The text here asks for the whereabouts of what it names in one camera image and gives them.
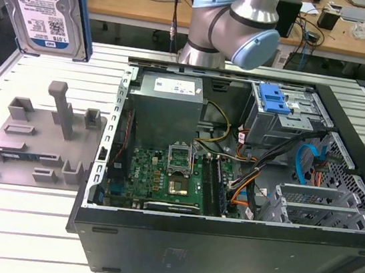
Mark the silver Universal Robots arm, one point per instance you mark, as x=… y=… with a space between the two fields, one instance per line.
x=224 y=21

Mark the silver disk bay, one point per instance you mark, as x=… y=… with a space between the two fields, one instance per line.
x=313 y=194

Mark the locking lever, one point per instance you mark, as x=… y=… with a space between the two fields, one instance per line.
x=194 y=158

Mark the silver power supply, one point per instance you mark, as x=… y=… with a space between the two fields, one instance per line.
x=162 y=113

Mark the CPU socket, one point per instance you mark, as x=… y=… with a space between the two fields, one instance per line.
x=177 y=187

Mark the green motherboard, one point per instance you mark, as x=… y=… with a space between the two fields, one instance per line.
x=145 y=172

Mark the black graphics card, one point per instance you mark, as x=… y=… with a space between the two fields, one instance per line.
x=169 y=208

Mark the silver optical drive cage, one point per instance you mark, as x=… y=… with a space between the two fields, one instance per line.
x=271 y=128

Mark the blue plastic cage latch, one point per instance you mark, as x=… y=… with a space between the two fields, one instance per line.
x=271 y=97

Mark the black PC case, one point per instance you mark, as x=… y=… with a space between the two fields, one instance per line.
x=221 y=249

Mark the wooden workbench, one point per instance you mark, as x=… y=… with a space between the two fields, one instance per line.
x=135 y=6

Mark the gray parts rack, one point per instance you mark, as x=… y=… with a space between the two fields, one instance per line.
x=43 y=145

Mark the black tower computer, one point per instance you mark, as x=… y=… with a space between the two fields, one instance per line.
x=289 y=19

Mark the RAM stick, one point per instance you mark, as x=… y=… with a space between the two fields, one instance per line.
x=18 y=156

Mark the small black cube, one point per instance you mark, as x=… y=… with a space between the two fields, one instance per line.
x=329 y=19

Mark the flat gray device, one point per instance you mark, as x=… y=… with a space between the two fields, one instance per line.
x=356 y=14

